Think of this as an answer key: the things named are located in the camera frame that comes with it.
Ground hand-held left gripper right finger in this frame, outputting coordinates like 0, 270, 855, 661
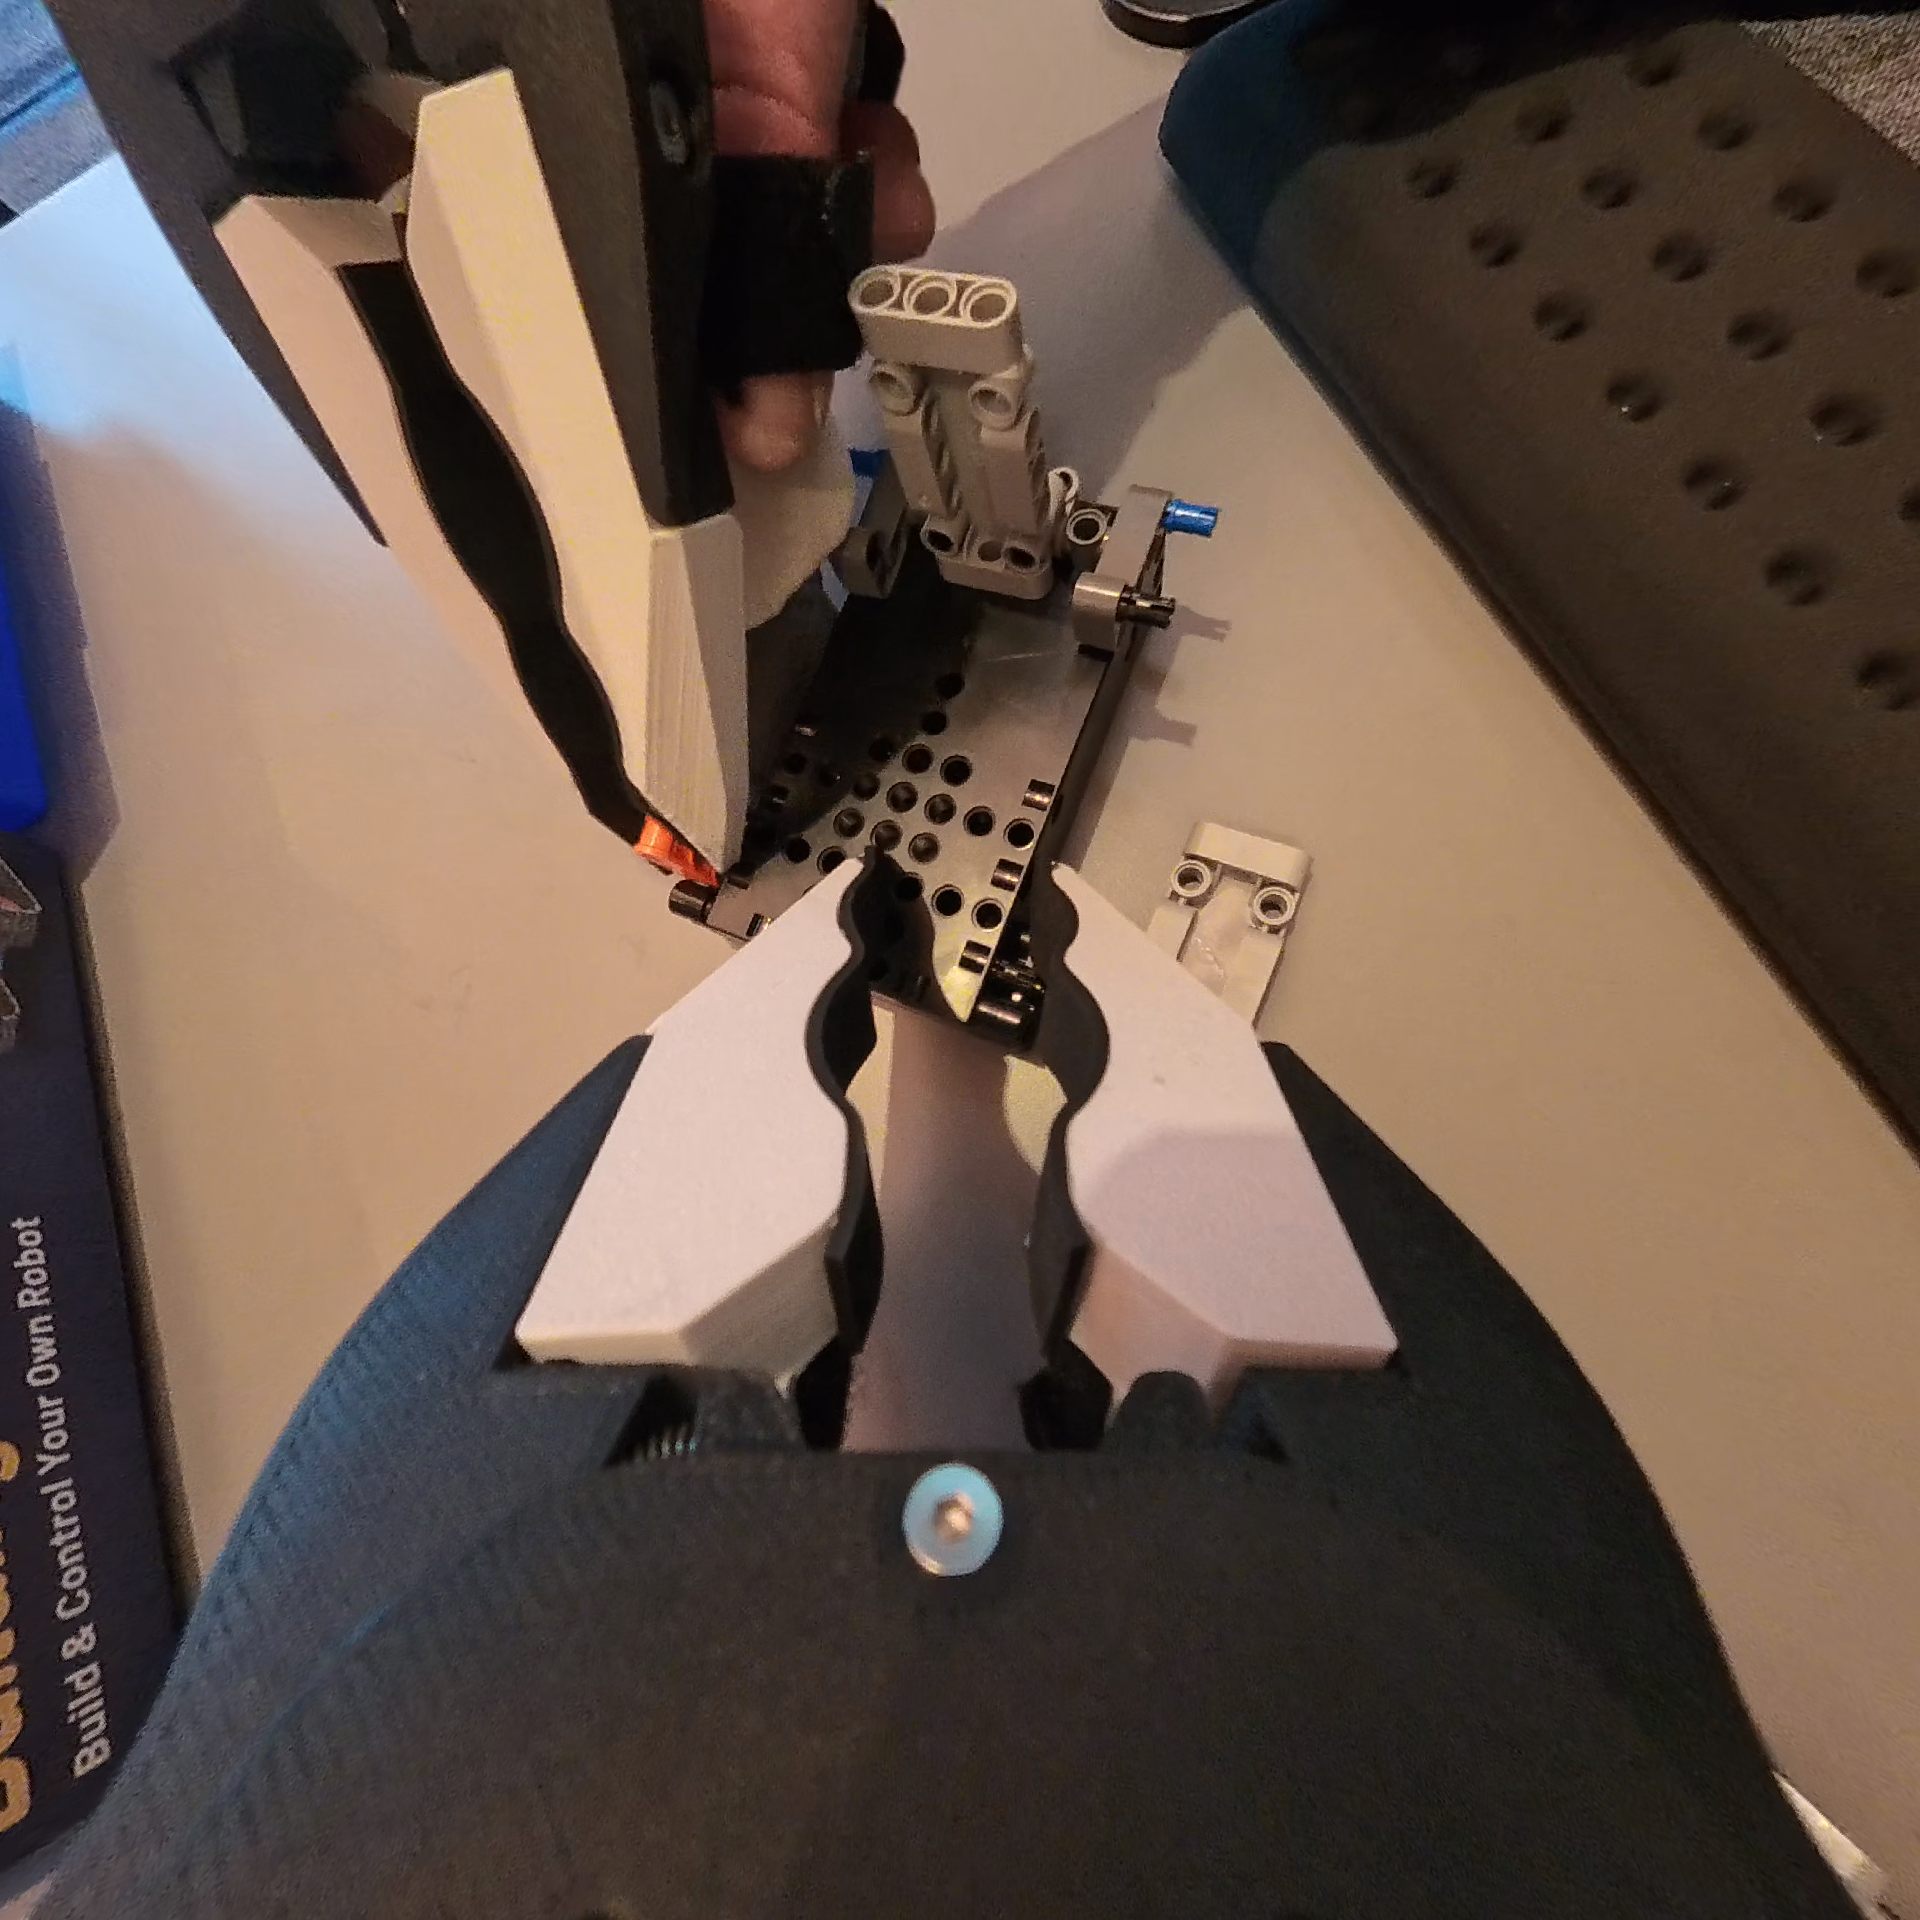
1025, 859, 1404, 1446

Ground dark blue cardboard box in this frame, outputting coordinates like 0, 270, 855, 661
0, 833, 200, 1870

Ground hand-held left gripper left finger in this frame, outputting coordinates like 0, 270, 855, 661
511, 852, 894, 1375

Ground black perforated pad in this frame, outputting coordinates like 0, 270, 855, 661
1163, 0, 1920, 1165

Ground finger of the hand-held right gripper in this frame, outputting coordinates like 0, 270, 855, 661
214, 192, 671, 851
402, 73, 861, 860

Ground grey double beam frame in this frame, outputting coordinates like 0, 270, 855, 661
1153, 816, 1319, 1008

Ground black perforated base assembly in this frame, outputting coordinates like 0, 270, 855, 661
666, 266, 1224, 1053

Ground person's right hand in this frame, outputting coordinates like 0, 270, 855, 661
704, 0, 936, 474

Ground large blue plastic bin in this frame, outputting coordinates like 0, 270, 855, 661
0, 361, 121, 859

